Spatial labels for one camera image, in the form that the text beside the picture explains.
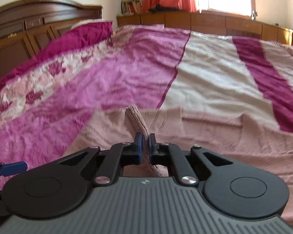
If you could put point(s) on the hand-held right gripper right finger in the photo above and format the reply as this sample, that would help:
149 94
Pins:
151 148

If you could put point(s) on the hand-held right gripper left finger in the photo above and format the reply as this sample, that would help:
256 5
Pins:
138 148

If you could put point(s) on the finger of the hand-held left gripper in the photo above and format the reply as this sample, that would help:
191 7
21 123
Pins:
13 168

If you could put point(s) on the pink knitted cardigan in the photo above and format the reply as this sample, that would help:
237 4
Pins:
210 131

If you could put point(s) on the pink striped floral bedspread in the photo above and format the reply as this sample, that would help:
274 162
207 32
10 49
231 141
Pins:
210 78

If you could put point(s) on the dark wooden headboard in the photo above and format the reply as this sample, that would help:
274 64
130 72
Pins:
9 48

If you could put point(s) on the magenta pillow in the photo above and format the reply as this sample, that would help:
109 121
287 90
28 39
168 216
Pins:
75 39

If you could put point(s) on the light wooden cabinet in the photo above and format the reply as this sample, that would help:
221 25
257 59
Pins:
205 20

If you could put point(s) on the dark cloth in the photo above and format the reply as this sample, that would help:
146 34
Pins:
158 9

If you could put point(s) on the row of books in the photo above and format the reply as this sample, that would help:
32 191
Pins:
130 7

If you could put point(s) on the small grey object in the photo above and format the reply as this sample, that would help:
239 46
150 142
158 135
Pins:
254 14

